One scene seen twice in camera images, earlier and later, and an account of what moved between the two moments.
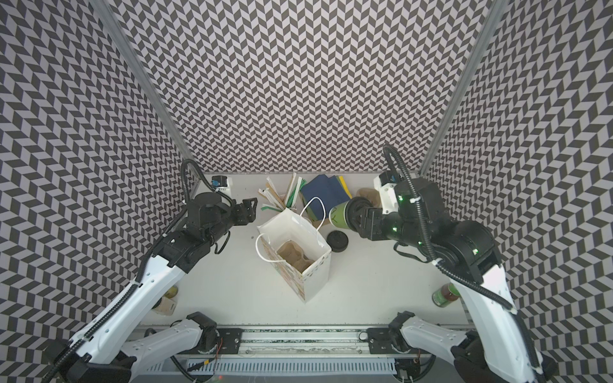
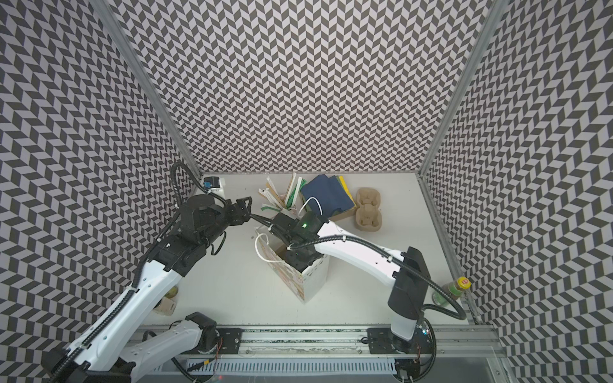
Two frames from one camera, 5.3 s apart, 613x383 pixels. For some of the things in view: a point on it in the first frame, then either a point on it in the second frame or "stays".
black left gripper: (250, 212) stays
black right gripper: (372, 228) → (302, 265)
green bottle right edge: (445, 295) stays
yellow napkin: (345, 185) stays
